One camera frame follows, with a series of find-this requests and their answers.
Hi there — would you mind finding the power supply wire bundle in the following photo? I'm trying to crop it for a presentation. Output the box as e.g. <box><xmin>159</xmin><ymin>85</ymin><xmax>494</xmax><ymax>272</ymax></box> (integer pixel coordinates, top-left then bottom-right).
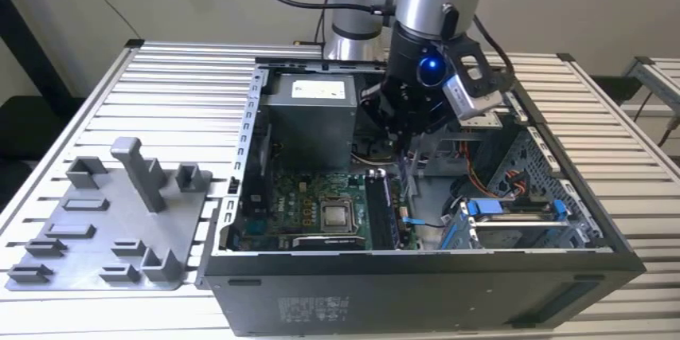
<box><xmin>348</xmin><ymin>135</ymin><xmax>406</xmax><ymax>166</ymax></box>

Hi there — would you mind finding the black box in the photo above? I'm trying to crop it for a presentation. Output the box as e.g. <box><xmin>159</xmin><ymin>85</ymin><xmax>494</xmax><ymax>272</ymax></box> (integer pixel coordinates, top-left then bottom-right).
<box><xmin>590</xmin><ymin>75</ymin><xmax>642</xmax><ymax>101</ymax></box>

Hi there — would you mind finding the black case fan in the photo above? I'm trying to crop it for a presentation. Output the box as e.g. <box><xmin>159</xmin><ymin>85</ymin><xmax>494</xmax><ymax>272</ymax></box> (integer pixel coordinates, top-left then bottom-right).
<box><xmin>248</xmin><ymin>120</ymin><xmax>275</xmax><ymax>182</ymax></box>

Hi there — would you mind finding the aluminium frame side table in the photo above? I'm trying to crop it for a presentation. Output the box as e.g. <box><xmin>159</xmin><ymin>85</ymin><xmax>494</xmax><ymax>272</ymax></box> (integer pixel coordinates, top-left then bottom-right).
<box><xmin>619</xmin><ymin>55</ymin><xmax>680</xmax><ymax>118</ymax></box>

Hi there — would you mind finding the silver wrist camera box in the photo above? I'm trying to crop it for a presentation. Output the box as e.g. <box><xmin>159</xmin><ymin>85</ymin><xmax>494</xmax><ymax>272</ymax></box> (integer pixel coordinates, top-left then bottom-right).
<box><xmin>442</xmin><ymin>72</ymin><xmax>504</xmax><ymax>121</ymax></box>

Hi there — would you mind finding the grey metal drive cage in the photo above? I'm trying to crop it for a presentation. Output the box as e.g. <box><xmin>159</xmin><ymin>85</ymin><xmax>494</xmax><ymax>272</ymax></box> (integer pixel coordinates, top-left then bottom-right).
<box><xmin>403</xmin><ymin>88</ymin><xmax>527</xmax><ymax>176</ymax></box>

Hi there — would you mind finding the green motherboard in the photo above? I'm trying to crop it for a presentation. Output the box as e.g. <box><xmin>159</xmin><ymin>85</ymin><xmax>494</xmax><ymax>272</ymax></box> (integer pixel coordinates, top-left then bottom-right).
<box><xmin>234</xmin><ymin>170</ymin><xmax>427</xmax><ymax>252</ymax></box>

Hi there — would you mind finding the blue disk carrier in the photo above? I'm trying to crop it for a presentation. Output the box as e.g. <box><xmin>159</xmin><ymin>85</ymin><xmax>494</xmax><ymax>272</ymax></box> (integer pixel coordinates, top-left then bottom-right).
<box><xmin>443</xmin><ymin>197</ymin><xmax>580</xmax><ymax>252</ymax></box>

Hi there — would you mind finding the silver CPU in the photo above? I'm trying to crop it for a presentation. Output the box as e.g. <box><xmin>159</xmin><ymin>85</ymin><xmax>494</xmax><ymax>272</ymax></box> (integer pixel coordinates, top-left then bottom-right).
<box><xmin>322</xmin><ymin>205</ymin><xmax>354</xmax><ymax>233</ymax></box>

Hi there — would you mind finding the black graphics card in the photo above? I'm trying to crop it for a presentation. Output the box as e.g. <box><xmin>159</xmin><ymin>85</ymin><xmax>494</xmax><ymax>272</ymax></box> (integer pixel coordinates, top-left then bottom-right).
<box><xmin>288</xmin><ymin>234</ymin><xmax>370</xmax><ymax>252</ymax></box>

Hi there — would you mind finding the black hanging cable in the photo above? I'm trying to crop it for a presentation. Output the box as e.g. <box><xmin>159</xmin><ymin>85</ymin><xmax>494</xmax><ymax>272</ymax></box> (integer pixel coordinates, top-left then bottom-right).
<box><xmin>635</xmin><ymin>92</ymin><xmax>654</xmax><ymax>122</ymax></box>
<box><xmin>658</xmin><ymin>115</ymin><xmax>680</xmax><ymax>148</ymax></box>

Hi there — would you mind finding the black RAM slot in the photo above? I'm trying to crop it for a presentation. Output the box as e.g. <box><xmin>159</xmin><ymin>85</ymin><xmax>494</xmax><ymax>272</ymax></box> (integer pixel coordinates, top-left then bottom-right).
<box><xmin>371</xmin><ymin>175</ymin><xmax>390</xmax><ymax>249</ymax></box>
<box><xmin>378</xmin><ymin>175</ymin><xmax>398</xmax><ymax>249</ymax></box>
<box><xmin>364</xmin><ymin>175</ymin><xmax>382</xmax><ymax>249</ymax></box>

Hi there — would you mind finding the grey parts rack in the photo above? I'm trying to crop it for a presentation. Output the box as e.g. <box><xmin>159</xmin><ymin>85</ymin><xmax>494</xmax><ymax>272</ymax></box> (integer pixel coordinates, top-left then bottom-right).
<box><xmin>3</xmin><ymin>137</ymin><xmax>214</xmax><ymax>292</ymax></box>

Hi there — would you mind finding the grey power supply unit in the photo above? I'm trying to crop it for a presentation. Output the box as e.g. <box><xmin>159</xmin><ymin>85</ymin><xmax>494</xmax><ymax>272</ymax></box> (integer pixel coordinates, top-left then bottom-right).
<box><xmin>259</xmin><ymin>74</ymin><xmax>359</xmax><ymax>172</ymax></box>

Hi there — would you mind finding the orange wire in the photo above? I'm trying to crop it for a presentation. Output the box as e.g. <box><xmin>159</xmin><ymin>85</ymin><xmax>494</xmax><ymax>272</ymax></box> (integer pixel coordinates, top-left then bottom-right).
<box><xmin>463</xmin><ymin>139</ymin><xmax>511</xmax><ymax>199</ymax></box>

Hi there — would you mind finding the black PC case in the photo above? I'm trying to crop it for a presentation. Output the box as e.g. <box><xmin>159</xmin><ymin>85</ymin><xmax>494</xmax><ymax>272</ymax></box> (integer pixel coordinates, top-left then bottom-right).
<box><xmin>194</xmin><ymin>56</ymin><xmax>648</xmax><ymax>337</ymax></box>

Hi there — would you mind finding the metal socket cover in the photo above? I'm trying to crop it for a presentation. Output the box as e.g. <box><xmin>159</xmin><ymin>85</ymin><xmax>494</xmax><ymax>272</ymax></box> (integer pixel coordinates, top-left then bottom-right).
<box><xmin>316</xmin><ymin>195</ymin><xmax>359</xmax><ymax>236</ymax></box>

